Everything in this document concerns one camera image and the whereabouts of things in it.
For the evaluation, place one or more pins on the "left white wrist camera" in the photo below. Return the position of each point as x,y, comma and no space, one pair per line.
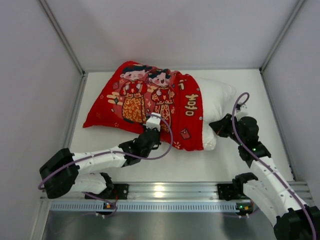
153,121

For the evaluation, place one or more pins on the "left aluminium frame post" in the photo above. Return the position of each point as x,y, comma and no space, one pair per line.
60,33

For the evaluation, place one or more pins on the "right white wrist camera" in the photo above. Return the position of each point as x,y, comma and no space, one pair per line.
241,111

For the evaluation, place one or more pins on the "red printed pillowcase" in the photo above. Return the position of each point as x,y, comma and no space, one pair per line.
136,90

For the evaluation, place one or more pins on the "aluminium mounting rail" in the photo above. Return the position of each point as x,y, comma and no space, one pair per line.
165,191

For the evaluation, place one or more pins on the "white pillow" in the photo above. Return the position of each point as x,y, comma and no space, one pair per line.
215,96

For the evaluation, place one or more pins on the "aluminium frame post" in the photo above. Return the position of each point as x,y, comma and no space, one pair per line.
284,30
60,33

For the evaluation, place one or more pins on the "slotted grey cable duct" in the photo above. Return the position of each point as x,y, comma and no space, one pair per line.
179,207

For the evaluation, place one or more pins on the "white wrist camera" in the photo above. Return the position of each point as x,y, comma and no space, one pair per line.
153,121
241,111

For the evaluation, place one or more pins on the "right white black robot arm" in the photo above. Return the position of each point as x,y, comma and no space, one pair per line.
290,216

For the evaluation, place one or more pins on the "right aluminium frame post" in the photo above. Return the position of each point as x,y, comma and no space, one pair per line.
284,30

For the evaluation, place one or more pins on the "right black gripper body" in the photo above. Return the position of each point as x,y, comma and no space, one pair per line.
222,126

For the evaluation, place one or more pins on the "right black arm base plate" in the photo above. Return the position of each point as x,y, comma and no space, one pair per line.
228,192

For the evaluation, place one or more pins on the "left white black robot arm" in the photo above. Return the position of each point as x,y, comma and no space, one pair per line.
66,172

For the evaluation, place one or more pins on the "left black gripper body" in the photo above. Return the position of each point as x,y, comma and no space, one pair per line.
152,133

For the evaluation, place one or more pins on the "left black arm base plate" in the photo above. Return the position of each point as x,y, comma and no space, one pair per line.
118,191

